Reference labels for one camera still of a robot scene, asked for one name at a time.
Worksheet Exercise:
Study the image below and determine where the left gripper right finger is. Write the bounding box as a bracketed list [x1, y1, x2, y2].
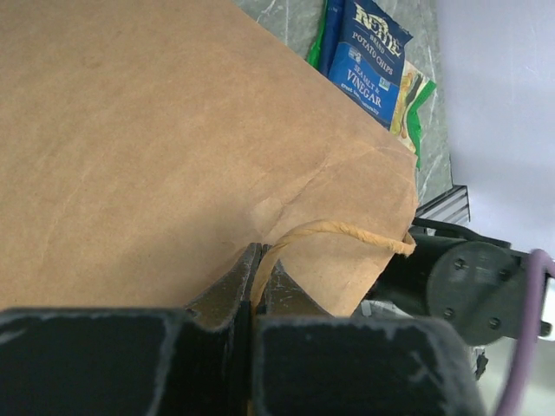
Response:
[251, 257, 486, 415]

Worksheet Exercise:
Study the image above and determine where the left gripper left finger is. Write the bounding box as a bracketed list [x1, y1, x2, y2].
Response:
[1, 244, 262, 415]

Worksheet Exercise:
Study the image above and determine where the blue kettle potato chips bag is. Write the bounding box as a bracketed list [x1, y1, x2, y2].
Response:
[328, 1, 412, 129]

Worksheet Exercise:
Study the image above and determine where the blue white snack bag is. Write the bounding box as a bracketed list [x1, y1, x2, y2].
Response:
[317, 0, 344, 77]

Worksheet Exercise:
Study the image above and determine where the brown paper bag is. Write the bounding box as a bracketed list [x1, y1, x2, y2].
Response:
[1, 1, 418, 308]

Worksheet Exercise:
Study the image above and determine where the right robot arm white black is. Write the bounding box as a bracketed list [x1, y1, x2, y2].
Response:
[361, 218, 528, 378]

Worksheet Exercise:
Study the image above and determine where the aluminium mounting rail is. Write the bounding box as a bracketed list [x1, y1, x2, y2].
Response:
[415, 185, 470, 225]

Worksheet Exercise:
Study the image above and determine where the green cassava chips bag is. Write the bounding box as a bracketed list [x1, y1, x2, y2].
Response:
[307, 1, 436, 158]

